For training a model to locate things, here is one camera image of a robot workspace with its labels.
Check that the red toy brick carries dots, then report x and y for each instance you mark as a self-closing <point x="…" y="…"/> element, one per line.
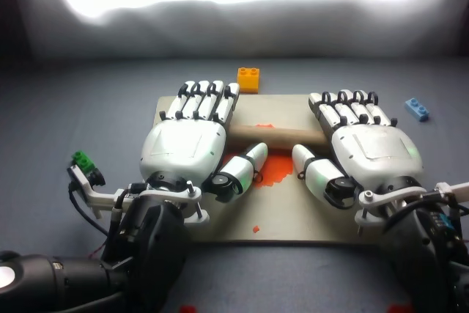
<point x="400" y="309"/>
<point x="188" y="309"/>

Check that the small orange clay crumb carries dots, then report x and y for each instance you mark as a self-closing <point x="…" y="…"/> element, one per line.
<point x="256" y="228"/>

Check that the white backdrop cloth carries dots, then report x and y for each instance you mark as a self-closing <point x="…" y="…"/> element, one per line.
<point x="234" y="34"/>

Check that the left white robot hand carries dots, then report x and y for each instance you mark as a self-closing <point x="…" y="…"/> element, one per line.
<point x="183" y="148"/>

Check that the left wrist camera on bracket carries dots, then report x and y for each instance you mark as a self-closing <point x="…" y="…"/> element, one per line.
<point x="91" y="188"/>

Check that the yellow toy brick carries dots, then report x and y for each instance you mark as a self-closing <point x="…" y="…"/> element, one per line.
<point x="248" y="80"/>

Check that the flat orange clay patch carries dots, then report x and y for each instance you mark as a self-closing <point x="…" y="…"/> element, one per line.
<point x="276" y="170"/>

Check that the green toy brick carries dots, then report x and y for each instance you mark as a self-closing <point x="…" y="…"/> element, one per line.
<point x="81" y="159"/>

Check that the pale wooden board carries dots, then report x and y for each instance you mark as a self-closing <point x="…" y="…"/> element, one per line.
<point x="278" y="210"/>

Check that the blue toy brick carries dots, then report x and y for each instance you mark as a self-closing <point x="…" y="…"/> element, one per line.
<point x="417" y="109"/>

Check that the right wrist white camera bracket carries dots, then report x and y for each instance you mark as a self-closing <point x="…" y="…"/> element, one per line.
<point x="454" y="188"/>

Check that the wooden rolling pin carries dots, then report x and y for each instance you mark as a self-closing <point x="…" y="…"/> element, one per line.
<point x="278" y="137"/>

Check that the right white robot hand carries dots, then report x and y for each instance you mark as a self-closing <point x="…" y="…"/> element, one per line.
<point x="373" y="151"/>

